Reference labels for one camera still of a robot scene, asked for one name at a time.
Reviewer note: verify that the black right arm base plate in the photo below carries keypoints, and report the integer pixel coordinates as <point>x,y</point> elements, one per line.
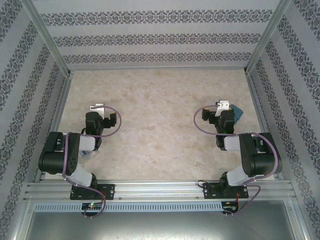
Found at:
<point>210,191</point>

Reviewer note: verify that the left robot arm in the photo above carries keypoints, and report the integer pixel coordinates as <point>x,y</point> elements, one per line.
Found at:
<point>53,155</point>

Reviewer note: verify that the aluminium mounting rail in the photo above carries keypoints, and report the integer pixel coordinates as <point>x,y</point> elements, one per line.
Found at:
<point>160,190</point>

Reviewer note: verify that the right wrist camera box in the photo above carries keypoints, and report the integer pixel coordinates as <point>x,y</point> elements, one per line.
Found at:
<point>222,106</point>

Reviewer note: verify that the aluminium back rail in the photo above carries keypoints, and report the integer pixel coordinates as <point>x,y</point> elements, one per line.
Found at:
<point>157,68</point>

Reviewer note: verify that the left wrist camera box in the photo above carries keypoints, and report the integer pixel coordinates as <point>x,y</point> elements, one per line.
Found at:
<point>98,108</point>

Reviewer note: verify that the teal leather card holder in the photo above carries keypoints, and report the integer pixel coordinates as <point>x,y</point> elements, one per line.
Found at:
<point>238,112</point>

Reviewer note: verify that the blue credit card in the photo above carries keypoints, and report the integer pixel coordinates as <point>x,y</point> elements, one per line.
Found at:
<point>85,153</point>

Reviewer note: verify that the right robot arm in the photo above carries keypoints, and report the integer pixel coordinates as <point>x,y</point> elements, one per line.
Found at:
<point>265,155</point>

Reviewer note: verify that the aluminium side rail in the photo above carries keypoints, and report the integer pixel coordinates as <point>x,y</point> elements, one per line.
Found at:
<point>257,105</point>
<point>60,105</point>

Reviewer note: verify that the grey metal shelf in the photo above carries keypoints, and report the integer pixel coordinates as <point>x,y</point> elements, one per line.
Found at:
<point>160,227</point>

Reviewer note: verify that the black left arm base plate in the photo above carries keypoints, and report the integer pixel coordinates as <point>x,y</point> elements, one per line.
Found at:
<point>108,191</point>

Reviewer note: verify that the small circuit board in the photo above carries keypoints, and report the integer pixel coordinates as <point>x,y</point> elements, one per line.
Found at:
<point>92,206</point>

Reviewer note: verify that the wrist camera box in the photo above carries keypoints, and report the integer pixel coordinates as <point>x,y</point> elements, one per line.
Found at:
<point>98,108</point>
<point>222,106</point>

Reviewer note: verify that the aluminium frame post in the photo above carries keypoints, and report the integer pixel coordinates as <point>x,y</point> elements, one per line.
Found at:
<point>268,37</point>
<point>48,37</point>

